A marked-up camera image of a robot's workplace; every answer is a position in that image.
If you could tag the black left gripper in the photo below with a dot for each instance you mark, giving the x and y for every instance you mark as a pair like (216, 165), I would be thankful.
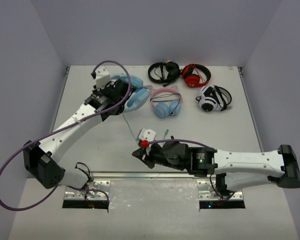
(122, 86)

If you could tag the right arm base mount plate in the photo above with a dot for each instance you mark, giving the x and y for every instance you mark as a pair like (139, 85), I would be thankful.
(208, 191)

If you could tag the white black headphones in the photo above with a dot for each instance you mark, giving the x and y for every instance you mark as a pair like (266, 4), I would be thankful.
(214, 98)

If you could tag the pink blue cat-ear headphones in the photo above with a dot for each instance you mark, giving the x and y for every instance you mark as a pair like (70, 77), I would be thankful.
(166, 101)

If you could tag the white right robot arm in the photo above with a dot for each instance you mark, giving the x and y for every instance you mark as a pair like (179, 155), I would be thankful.
(233, 171)

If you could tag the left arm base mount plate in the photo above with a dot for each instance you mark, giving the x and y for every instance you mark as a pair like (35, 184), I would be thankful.
(98, 191)

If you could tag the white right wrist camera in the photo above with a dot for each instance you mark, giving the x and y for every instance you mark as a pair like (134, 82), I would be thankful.
(144, 137)

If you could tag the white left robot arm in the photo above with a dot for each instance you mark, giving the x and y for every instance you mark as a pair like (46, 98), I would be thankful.
(41, 159)

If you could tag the light blue gaming headphones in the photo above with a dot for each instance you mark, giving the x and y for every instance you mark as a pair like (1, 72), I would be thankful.
(140, 93)

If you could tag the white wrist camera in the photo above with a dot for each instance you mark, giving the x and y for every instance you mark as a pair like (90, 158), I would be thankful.
(144, 137)
(101, 76)

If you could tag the red headphones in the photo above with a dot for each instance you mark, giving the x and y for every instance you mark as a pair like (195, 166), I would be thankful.
(196, 75)

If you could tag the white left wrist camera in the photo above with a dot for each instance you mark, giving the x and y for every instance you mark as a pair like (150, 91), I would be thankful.
(101, 76)

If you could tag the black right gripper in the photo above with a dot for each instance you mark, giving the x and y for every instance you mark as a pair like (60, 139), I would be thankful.
(142, 154)

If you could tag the aluminium table edge rail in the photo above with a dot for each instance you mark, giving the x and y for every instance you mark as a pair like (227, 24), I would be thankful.
(143, 175)

